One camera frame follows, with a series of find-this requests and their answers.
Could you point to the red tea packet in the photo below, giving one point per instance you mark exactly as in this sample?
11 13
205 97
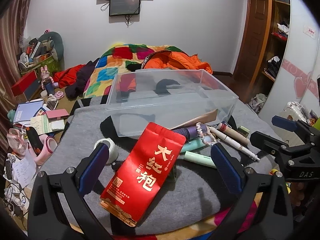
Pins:
135 184

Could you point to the grey green neck pillow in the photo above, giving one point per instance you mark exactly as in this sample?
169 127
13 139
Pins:
57 48

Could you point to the green box of clutter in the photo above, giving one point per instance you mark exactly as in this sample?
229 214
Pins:
39 55

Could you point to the dark purple garment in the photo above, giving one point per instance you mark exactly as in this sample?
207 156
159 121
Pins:
82 76

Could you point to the white tape roll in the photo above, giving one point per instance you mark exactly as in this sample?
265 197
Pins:
112 149

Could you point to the red garment on floor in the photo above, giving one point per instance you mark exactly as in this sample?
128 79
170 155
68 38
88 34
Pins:
67 77

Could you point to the striped curtain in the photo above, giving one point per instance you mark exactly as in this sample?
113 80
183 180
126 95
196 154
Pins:
13 19

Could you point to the red long box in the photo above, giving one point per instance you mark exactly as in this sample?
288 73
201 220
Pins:
23 83

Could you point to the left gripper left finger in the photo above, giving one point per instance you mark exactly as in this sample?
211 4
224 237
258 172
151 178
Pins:
46 217

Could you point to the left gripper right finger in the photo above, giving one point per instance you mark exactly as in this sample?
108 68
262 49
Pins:
273 218

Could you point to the teal squeeze tube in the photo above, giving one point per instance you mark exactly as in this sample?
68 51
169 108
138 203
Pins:
192 145

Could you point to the wooden wardrobe shelf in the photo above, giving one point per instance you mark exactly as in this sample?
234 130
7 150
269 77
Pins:
273 49

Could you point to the orange down jacket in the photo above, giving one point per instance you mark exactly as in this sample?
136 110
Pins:
175 60

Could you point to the cream red-capped tube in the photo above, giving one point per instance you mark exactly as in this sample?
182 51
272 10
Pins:
233 134

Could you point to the small wall monitor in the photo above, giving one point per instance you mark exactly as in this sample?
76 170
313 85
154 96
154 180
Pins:
124 7

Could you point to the mint green Miniso tube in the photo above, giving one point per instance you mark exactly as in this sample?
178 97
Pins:
197 158

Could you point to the white pen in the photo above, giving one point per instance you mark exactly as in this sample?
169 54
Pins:
234 143

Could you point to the blue notebook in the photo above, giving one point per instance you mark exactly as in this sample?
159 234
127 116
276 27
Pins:
25 111

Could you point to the wooden door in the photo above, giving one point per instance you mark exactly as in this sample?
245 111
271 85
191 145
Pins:
251 46

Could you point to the purple folding umbrella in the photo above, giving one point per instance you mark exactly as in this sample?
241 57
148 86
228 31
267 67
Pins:
191 132

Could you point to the pink rabbit figurine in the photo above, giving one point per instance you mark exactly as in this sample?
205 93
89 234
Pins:
47 82

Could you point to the colourful patchwork quilt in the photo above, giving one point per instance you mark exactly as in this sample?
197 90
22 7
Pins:
115 61

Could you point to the pink flat box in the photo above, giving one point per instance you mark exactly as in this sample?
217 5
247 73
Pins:
57 114

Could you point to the clear plastic storage bin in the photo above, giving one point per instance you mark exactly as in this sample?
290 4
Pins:
166 97

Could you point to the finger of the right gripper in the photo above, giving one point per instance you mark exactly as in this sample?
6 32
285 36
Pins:
286 124
267 144

